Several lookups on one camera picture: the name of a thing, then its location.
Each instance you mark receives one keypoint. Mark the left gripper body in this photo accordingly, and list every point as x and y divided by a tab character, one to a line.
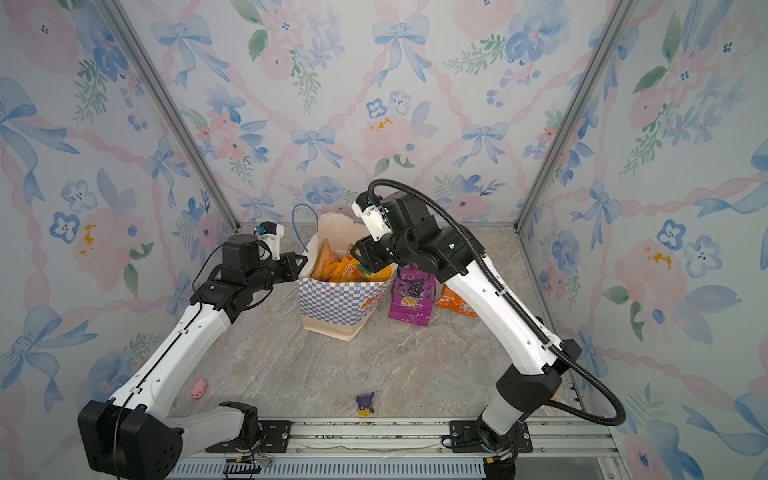
274	273

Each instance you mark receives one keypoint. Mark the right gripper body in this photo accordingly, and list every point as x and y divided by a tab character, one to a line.
390	252

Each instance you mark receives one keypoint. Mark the yellow mango candy bag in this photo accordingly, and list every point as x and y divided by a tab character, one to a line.
332	271
354	273

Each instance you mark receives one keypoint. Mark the yellow mango candy bag front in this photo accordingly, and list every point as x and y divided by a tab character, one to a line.
332	271

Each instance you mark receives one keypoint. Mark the purple grape candy bag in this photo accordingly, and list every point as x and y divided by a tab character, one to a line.
413	296

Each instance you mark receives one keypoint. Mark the blue checkered paper bag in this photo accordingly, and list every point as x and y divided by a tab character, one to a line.
337	310

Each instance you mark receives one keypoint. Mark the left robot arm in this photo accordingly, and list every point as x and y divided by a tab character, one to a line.
132	435

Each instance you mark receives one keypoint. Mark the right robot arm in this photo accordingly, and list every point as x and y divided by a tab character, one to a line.
534	375

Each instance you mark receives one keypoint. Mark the orange corn chips bag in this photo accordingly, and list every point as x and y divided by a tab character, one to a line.
450	300

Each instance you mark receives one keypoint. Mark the pink toy pig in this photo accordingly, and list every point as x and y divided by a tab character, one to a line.
199	389

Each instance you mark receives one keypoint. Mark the purple toy figure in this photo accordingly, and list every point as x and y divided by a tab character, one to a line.
365	404

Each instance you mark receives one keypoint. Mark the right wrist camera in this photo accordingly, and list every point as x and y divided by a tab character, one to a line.
394	214

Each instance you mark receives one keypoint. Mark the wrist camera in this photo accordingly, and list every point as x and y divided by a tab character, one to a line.
394	214
252	252

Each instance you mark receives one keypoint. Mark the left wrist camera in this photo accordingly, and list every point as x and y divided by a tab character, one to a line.
252	252

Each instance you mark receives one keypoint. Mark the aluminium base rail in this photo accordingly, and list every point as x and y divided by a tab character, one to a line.
403	448

